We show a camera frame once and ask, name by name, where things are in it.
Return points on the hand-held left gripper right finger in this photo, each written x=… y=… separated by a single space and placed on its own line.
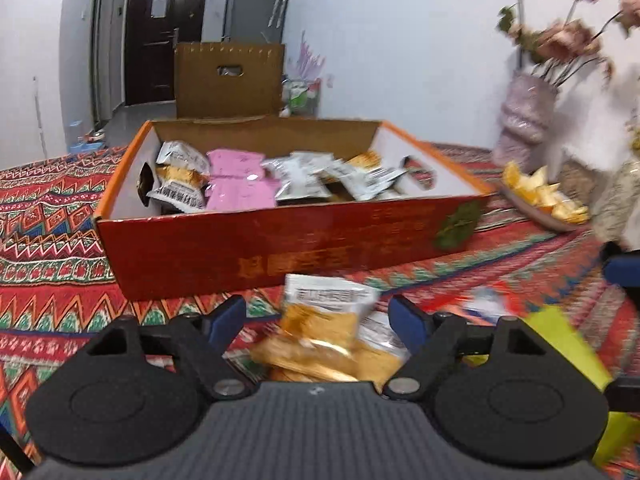
x=407 y=317

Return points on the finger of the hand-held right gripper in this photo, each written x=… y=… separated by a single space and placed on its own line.
x=625 y=390
x=622 y=275

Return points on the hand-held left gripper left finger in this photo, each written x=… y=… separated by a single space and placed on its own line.
x=227 y=317

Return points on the yellow green snack bag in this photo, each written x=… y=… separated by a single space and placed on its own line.
x=570 y=350

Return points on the large red snack bag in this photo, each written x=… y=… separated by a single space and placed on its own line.
x=485 y=302

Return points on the orange white snack packet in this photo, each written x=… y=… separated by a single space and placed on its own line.
x=310 y=362
x=325 y=310
x=175 y=176
x=367 y=160

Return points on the red cardboard box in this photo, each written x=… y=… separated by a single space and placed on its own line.
x=300 y=240

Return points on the pink snack packet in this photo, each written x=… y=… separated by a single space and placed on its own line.
x=240 y=194
x=235 y=162

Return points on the silver snack packet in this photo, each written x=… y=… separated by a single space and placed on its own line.
x=300 y=175

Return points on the speckled cream vase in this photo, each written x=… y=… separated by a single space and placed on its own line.
x=617 y=205

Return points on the plate of yellow chips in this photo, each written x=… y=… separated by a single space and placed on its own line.
x=545 y=200

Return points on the white blurred bundle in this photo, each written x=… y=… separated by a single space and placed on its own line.
x=600 y=125

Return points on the pink ribbed vase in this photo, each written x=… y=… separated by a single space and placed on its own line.
x=527 y=120

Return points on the patterned red tablecloth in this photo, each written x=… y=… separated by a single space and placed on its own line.
x=50 y=260

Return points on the metal floor bowl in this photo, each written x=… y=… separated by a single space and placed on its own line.
x=97 y=136

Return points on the brown cardboard box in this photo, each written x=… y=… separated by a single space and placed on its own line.
x=227 y=90

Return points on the green white bag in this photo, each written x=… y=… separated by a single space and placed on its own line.
x=300 y=96

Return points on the dried pink flowers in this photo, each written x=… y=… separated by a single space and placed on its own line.
x=565 y=35

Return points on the dark brown door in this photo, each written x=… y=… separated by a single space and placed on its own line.
x=160 y=60

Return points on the pink decorative feathers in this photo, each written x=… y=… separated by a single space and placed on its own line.
x=310 y=57

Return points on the paper notice on door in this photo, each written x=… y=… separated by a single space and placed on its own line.
x=159 y=6

